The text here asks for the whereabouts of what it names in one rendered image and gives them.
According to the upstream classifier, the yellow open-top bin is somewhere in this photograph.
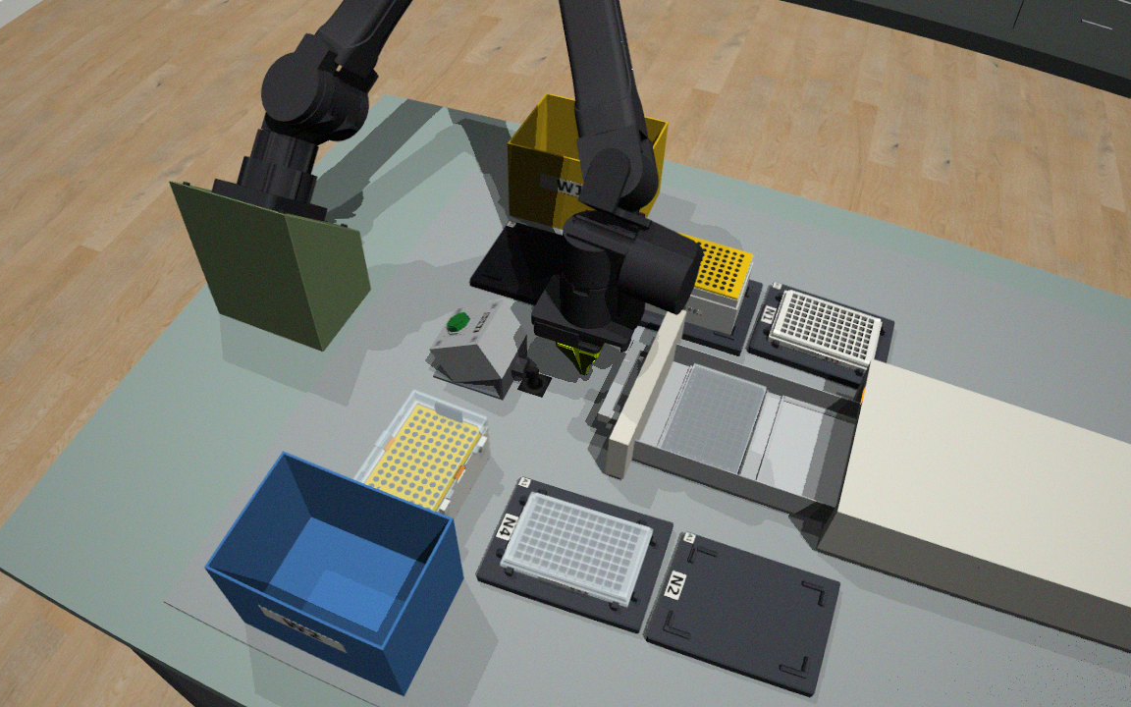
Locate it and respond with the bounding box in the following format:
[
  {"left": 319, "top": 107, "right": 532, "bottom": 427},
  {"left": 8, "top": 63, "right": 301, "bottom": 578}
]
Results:
[{"left": 508, "top": 93, "right": 670, "bottom": 230}]

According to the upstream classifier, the pale grey bench mat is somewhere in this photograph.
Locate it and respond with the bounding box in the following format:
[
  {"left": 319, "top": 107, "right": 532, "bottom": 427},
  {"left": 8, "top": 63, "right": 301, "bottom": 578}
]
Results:
[{"left": 163, "top": 143, "right": 1131, "bottom": 707}]

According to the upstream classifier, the blue open-top bin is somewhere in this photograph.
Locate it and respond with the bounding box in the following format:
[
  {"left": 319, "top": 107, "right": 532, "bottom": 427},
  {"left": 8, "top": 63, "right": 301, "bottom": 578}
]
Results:
[{"left": 204, "top": 451, "right": 464, "bottom": 696}]

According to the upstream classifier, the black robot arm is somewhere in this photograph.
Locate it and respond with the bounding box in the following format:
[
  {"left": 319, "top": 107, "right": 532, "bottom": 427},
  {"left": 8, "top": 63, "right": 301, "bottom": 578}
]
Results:
[{"left": 211, "top": 0, "right": 703, "bottom": 316}]

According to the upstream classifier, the white multi-well plate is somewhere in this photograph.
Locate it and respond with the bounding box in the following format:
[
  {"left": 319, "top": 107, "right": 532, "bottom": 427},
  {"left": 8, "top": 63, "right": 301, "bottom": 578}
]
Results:
[{"left": 500, "top": 491, "right": 653, "bottom": 607}]

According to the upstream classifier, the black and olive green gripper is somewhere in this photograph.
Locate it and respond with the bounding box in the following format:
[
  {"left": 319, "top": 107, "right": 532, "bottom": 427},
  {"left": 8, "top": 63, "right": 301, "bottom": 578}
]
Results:
[{"left": 530, "top": 271, "right": 645, "bottom": 376}]

